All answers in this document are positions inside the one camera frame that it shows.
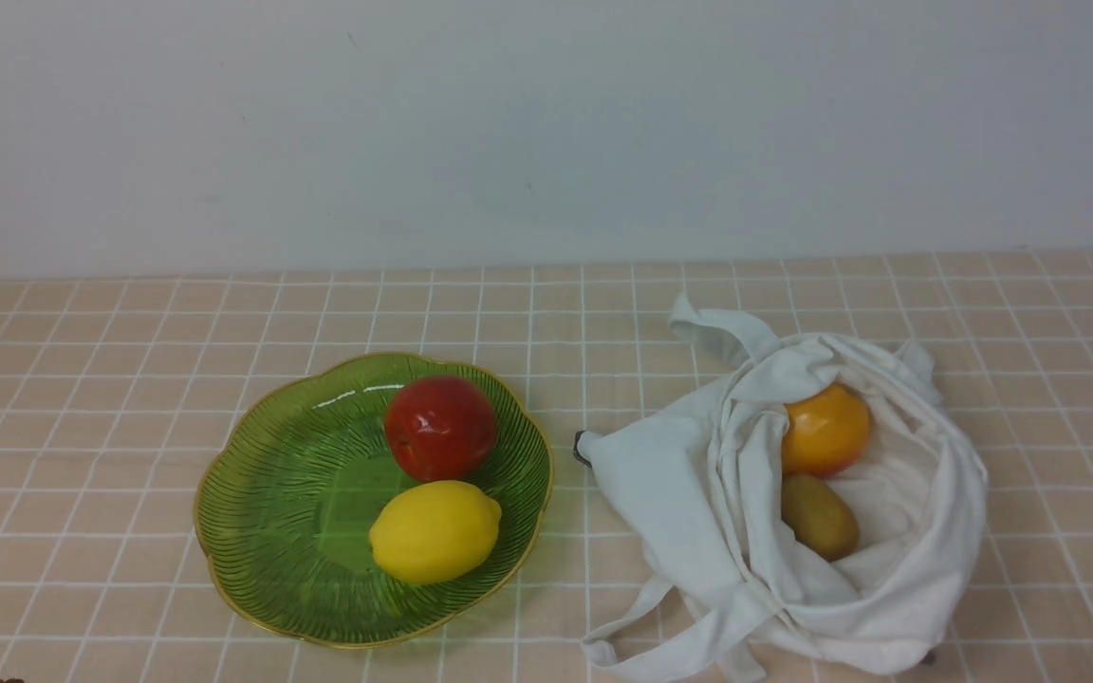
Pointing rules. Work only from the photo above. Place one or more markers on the checkered peach tablecloth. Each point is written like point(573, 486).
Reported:
point(116, 394)

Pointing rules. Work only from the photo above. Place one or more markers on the red apple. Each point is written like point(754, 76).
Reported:
point(440, 428)

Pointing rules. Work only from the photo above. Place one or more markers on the brown kiwi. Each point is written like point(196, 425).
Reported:
point(819, 518)

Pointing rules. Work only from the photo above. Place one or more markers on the yellow lemon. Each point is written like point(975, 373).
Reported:
point(435, 532)

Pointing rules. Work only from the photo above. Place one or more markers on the green glass plate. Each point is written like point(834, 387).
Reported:
point(282, 514)

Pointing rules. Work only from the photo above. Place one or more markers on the orange fruit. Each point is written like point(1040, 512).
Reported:
point(826, 433)

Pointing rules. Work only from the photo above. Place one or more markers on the white cloth bag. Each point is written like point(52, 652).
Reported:
point(700, 482)

